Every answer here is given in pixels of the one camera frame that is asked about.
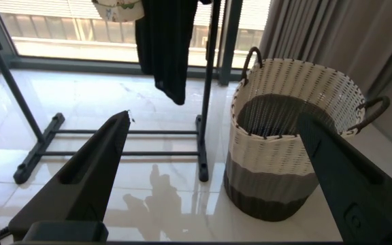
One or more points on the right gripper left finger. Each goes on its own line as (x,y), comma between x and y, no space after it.
(73,197)

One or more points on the black clothes rack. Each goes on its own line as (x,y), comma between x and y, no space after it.
(204,102)

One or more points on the cream printed garment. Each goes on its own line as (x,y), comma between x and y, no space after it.
(117,10)

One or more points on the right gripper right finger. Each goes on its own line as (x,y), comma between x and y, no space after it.
(362,197)

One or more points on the black garment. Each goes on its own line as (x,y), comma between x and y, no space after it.
(165,44)

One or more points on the white laundry basket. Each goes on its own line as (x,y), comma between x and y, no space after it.
(284,153)

